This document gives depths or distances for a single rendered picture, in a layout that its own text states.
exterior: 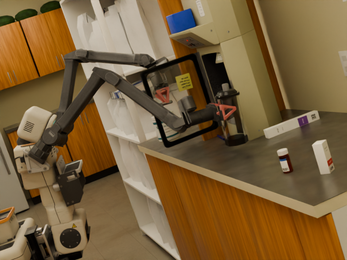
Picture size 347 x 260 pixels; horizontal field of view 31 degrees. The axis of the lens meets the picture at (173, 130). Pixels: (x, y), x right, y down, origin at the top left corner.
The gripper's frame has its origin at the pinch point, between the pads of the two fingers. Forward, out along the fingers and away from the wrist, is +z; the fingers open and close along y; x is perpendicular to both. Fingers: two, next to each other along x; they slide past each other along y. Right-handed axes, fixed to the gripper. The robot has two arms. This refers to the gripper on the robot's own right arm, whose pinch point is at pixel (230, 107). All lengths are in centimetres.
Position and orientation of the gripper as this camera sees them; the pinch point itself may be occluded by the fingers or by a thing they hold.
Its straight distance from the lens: 272.9
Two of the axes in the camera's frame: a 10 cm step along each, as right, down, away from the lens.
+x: 2.4, 9.5, 1.9
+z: 9.2, -2.8, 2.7
